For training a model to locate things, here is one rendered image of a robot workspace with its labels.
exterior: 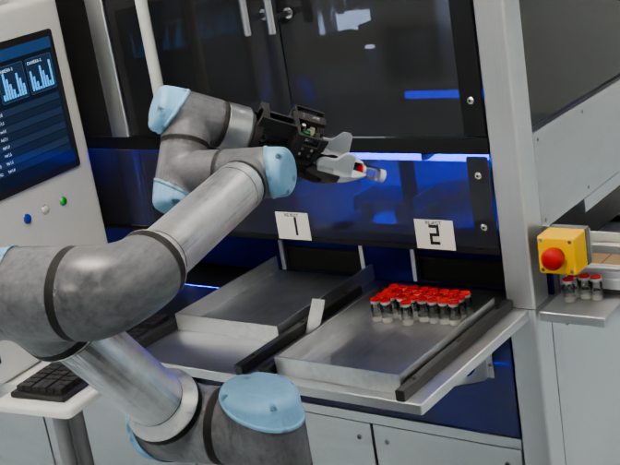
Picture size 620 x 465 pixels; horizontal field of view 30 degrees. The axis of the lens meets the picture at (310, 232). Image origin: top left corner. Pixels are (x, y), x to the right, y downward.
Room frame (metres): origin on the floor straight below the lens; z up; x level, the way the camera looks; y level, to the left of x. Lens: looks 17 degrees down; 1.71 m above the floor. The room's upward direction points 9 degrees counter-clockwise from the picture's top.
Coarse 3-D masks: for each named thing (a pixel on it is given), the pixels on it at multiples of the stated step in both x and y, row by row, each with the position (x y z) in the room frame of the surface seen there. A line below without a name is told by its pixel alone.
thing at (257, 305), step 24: (264, 264) 2.42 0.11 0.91; (240, 288) 2.35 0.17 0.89; (264, 288) 2.35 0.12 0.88; (288, 288) 2.33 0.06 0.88; (312, 288) 2.30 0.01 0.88; (336, 288) 2.19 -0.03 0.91; (192, 312) 2.23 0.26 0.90; (216, 312) 2.25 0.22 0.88; (240, 312) 2.23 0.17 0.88; (264, 312) 2.21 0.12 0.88; (288, 312) 2.18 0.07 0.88; (240, 336) 2.09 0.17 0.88; (264, 336) 2.05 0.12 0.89
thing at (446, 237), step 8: (416, 224) 2.13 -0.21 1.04; (424, 224) 2.12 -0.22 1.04; (432, 224) 2.11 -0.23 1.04; (440, 224) 2.10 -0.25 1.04; (448, 224) 2.09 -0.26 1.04; (416, 232) 2.13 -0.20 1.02; (424, 232) 2.12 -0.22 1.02; (432, 232) 2.11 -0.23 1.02; (440, 232) 2.10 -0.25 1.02; (448, 232) 2.09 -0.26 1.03; (416, 240) 2.13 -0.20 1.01; (424, 240) 2.12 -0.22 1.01; (440, 240) 2.10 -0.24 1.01; (448, 240) 2.09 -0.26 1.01; (432, 248) 2.11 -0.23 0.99; (440, 248) 2.10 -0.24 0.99; (448, 248) 2.09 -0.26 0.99
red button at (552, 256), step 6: (546, 252) 1.93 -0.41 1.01; (552, 252) 1.93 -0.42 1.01; (558, 252) 1.93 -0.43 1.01; (546, 258) 1.93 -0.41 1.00; (552, 258) 1.92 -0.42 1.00; (558, 258) 1.92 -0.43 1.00; (564, 258) 1.93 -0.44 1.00; (546, 264) 1.93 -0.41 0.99; (552, 264) 1.92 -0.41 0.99; (558, 264) 1.92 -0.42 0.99; (552, 270) 1.93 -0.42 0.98
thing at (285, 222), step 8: (280, 216) 2.33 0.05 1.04; (288, 216) 2.32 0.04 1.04; (296, 216) 2.31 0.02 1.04; (304, 216) 2.29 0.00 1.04; (280, 224) 2.34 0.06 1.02; (288, 224) 2.32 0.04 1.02; (304, 224) 2.30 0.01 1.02; (280, 232) 2.34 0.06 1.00; (288, 232) 2.33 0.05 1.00; (304, 232) 2.30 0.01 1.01
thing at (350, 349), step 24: (360, 312) 2.10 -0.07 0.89; (480, 312) 1.95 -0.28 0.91; (312, 336) 1.98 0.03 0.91; (336, 336) 2.02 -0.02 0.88; (360, 336) 2.00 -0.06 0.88; (384, 336) 1.98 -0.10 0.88; (408, 336) 1.96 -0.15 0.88; (432, 336) 1.94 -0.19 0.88; (456, 336) 1.88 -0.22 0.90; (288, 360) 1.87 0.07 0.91; (312, 360) 1.92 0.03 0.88; (336, 360) 1.91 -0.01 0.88; (360, 360) 1.89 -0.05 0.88; (384, 360) 1.87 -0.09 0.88; (408, 360) 1.86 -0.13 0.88; (360, 384) 1.78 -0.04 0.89; (384, 384) 1.75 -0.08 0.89
